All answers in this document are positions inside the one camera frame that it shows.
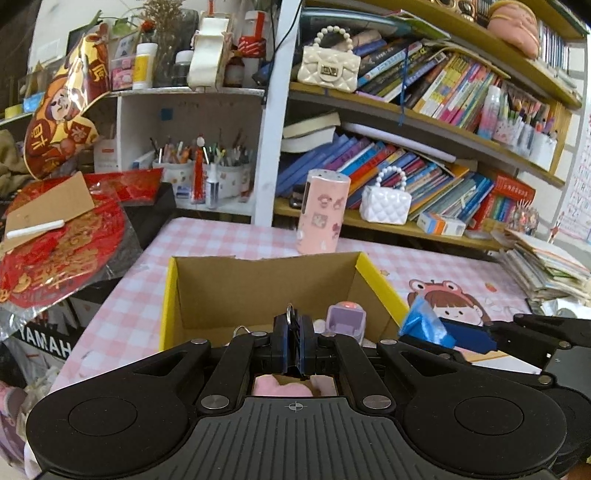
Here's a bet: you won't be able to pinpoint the pink plush chick toy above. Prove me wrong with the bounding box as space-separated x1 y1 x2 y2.
252 374 338 398

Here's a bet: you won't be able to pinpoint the purple toy truck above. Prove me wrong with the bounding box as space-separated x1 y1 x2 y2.
325 301 367 344

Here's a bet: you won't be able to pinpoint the blue small toy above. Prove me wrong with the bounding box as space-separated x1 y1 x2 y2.
399 295 456 349

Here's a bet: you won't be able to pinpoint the yellow cardboard box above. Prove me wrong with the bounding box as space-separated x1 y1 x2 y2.
159 252 409 350

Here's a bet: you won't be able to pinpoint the pink cartoon desk mat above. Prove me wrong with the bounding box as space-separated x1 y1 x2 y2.
25 216 541 476

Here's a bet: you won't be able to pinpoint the pink cylindrical sticker container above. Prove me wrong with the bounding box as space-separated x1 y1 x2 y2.
297 169 351 255

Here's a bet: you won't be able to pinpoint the white quilted pearl handbag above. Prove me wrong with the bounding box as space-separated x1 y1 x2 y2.
360 165 412 225

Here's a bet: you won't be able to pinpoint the stack of papers and books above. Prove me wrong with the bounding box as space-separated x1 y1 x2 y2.
496 229 590 305

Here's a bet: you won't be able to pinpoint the orange white small box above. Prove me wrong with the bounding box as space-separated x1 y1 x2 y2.
417 212 466 237

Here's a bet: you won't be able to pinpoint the white pen holder cups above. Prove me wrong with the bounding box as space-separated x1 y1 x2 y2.
151 161 252 203

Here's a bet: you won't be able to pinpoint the white storage cubby shelf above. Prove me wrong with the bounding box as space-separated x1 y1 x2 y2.
94 87 267 218

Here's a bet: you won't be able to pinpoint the red paper decorations pile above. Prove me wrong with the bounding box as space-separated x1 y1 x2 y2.
1 169 162 317

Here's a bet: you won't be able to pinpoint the red dictionary book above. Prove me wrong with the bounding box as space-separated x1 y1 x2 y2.
492 173 536 203

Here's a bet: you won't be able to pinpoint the brown cardboard sheet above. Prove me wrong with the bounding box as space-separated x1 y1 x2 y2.
1 172 94 254

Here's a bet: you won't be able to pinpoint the wooden bookshelf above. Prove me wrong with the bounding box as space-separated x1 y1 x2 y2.
274 0 588 252

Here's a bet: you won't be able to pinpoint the cream quilted pearl handbag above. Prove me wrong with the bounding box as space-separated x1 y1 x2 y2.
297 25 361 93

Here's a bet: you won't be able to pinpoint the red gold decoration banner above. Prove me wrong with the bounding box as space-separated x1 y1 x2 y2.
24 32 110 180

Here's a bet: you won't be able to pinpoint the alphabet wall poster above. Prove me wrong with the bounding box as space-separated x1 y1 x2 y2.
553 102 590 245

